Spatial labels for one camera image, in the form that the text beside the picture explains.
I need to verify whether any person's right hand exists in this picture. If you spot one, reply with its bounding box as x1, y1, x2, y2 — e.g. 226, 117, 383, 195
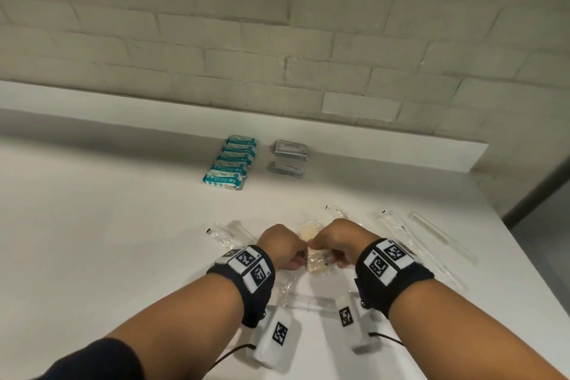
308, 218, 379, 269

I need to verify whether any person's left hand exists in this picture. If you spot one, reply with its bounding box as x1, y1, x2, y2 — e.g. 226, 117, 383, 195
257, 223, 309, 271

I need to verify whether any stack of small white sachets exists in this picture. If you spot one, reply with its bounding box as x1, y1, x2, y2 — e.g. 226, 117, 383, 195
267, 160, 307, 178

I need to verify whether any pile of mixed clear packets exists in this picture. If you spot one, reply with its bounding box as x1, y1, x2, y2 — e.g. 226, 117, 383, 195
205, 204, 480, 318

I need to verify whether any stack of large white sachets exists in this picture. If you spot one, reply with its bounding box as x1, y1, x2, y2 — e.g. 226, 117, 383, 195
272, 139, 309, 160

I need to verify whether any person's right forearm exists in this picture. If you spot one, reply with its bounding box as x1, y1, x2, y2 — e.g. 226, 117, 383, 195
387, 279, 570, 380

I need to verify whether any person's left forearm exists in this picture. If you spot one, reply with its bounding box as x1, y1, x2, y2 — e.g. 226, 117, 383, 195
109, 275, 245, 380

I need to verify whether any person's black left sleeve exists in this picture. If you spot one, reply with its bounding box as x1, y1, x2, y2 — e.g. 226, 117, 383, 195
28, 338, 145, 380

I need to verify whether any black left wristband with markers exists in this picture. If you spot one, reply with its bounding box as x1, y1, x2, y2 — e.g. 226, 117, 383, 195
205, 245, 277, 330

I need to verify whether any black wristband with markers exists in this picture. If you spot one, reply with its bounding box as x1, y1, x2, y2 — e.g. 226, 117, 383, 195
205, 245, 277, 330
354, 237, 435, 321

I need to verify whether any black right wristband with markers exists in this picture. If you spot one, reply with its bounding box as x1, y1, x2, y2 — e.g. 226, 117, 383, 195
354, 237, 435, 321

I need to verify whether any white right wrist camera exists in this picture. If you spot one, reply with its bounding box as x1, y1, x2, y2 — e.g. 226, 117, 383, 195
322, 293, 379, 354

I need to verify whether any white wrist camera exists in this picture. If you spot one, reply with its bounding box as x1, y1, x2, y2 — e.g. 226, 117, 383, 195
247, 306, 303, 369
322, 293, 379, 354

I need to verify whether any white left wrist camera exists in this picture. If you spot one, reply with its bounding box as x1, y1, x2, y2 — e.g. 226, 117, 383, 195
247, 306, 303, 369

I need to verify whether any black right camera cable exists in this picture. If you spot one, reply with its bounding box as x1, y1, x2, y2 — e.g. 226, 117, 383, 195
369, 332, 404, 347

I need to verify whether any black camera cable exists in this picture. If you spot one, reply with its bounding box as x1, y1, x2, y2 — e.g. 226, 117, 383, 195
369, 332, 404, 347
209, 344, 257, 372

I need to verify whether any black left camera cable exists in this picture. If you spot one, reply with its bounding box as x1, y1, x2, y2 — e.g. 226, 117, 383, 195
209, 344, 257, 372

